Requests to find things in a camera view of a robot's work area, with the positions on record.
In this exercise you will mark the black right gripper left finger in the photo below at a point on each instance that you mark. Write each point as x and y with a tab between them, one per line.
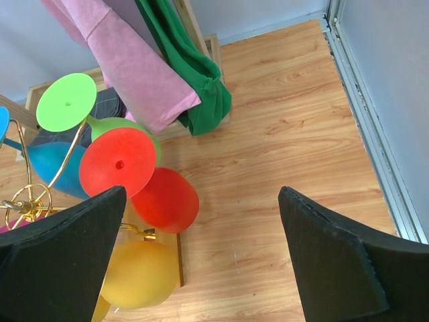
53	269

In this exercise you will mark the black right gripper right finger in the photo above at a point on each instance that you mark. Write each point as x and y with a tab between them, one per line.
348	271

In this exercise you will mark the magenta wine glass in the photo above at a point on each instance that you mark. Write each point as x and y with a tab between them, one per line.
13	224

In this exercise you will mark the blue wine glass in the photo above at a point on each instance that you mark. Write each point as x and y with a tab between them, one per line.
47	158

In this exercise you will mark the yellow wine glass front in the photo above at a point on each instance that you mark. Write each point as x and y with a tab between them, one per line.
140	274

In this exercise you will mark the red wine glass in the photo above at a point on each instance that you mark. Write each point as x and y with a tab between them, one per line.
126	157

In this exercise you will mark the green wine glass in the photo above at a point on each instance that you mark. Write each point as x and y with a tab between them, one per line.
68	102

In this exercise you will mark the folded dark grey cloth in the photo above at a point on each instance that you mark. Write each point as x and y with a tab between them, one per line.
107	104

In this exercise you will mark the pink t-shirt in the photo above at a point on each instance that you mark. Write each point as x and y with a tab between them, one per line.
151	90

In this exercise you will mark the green tank top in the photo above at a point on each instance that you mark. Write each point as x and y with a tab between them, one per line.
198	70

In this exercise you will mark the gold wire glass rack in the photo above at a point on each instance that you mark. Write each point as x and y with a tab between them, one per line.
24	202

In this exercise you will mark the aluminium frame rail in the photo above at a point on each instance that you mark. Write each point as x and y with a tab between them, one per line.
396	195

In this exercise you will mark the wooden clothes rack frame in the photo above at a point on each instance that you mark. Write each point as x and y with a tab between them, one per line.
209	46

